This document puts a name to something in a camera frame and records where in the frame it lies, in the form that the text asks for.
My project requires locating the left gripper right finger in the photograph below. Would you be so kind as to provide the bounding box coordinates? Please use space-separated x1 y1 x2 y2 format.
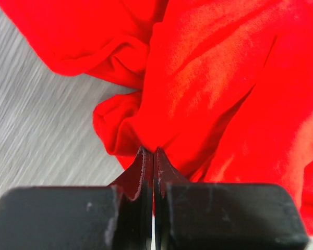
153 148 309 249

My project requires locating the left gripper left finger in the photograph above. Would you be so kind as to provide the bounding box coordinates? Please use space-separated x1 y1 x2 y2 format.
0 148 153 249

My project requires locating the red t shirt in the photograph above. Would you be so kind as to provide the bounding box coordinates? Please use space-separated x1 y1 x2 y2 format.
0 1 313 235

